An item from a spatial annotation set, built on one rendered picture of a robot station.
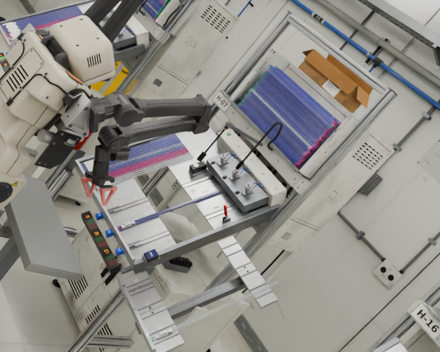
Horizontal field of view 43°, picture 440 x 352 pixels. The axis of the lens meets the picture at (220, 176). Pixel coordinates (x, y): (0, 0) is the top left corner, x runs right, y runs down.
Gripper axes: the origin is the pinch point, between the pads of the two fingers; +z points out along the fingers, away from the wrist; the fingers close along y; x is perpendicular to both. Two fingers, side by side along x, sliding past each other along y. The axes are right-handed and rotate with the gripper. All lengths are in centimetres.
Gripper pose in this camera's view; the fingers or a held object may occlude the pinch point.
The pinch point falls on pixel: (96, 199)
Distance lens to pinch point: 208.0
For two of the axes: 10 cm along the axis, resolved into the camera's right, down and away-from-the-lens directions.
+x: -6.8, 0.6, -7.3
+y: -7.1, -2.9, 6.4
